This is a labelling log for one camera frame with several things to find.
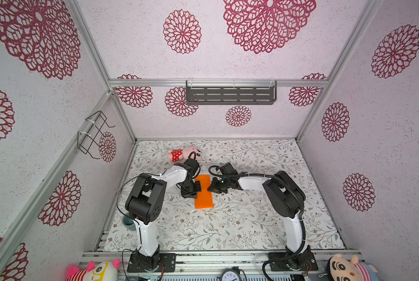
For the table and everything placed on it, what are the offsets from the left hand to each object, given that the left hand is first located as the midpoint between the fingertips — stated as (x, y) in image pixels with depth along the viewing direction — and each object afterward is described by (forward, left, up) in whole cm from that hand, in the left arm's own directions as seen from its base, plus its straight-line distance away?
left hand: (197, 198), depth 93 cm
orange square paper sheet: (-1, -4, 0) cm, 4 cm away
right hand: (+6, -6, +1) cm, 8 cm away
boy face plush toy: (-33, -55, +8) cm, 65 cm away
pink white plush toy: (-33, +35, +8) cm, 48 cm away
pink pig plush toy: (+25, +11, +7) cm, 28 cm away
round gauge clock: (-34, -15, +3) cm, 37 cm away
